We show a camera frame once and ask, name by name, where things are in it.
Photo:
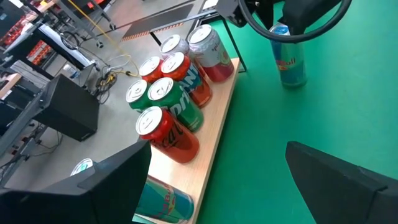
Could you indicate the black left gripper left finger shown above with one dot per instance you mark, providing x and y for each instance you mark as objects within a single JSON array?
[{"x": 93, "y": 202}]

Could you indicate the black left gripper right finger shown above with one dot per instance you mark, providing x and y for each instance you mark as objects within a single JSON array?
[{"x": 348, "y": 199}]

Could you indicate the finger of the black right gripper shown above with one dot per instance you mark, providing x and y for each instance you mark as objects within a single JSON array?
[{"x": 265, "y": 12}]

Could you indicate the silver and red soda can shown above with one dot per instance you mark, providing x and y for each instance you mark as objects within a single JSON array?
[{"x": 211, "y": 56}]

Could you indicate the red can with black label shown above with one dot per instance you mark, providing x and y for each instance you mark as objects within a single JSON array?
[{"x": 168, "y": 137}]

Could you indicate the orange-red Fanta can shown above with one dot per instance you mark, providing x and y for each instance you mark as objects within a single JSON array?
[{"x": 189, "y": 81}]

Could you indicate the green Sprite can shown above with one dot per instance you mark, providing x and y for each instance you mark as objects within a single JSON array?
[
  {"x": 180, "y": 109},
  {"x": 136, "y": 93}
]

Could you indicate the black floor cabinet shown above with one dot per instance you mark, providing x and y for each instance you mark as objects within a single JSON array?
[{"x": 68, "y": 109}]

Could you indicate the black floor mat orange stripes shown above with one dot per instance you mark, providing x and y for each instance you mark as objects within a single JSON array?
[{"x": 155, "y": 21}]

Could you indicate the white cylindrical container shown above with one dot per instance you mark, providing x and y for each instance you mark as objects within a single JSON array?
[{"x": 70, "y": 71}]

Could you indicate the red storage boxes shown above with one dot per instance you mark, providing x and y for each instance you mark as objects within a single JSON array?
[{"x": 40, "y": 53}]

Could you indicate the white leaning board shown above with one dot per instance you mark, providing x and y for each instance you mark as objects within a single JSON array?
[{"x": 59, "y": 36}]

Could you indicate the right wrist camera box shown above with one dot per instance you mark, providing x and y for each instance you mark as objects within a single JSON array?
[{"x": 230, "y": 11}]

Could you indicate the black shelf end frame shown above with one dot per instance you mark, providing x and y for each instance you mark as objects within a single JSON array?
[{"x": 235, "y": 46}]

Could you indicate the black workbench frame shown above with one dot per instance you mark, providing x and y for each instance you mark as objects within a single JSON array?
[{"x": 62, "y": 49}]

